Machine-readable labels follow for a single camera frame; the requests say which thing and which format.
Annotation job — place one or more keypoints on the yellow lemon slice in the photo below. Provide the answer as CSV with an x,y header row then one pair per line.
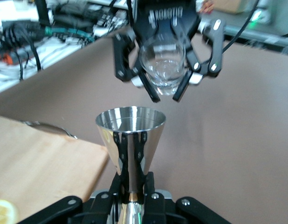
x,y
4,212

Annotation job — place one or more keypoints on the brown table cover sheet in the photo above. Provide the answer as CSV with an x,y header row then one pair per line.
x,y
228,140

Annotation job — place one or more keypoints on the wooden cutting board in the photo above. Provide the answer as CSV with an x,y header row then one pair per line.
x,y
41,163

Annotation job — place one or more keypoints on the stainless steel jigger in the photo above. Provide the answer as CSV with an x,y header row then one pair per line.
x,y
131,144

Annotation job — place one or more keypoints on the brown cardboard box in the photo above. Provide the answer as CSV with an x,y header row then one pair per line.
x,y
237,5

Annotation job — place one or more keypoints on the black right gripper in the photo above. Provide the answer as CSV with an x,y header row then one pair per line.
x,y
165,14

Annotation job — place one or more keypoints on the clear glass measuring cup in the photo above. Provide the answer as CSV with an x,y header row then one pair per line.
x,y
162,70

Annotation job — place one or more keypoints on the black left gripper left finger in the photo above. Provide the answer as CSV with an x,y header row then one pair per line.
x,y
64,210

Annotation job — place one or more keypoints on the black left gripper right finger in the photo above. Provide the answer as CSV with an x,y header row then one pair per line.
x,y
197,210

